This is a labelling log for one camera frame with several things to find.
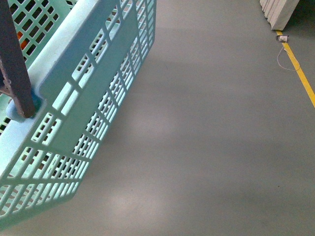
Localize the light blue plastic basket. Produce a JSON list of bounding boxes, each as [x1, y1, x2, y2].
[[0, 0, 157, 229]]

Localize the brown basket handle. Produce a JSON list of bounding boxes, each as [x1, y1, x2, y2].
[[0, 0, 35, 118]]

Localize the small white floor device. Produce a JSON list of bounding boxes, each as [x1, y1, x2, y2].
[[276, 35, 288, 43]]

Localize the stacked white boards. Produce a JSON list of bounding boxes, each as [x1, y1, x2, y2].
[[259, 0, 300, 30]]

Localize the thin white floor cable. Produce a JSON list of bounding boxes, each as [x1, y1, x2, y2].
[[277, 46, 301, 72]]

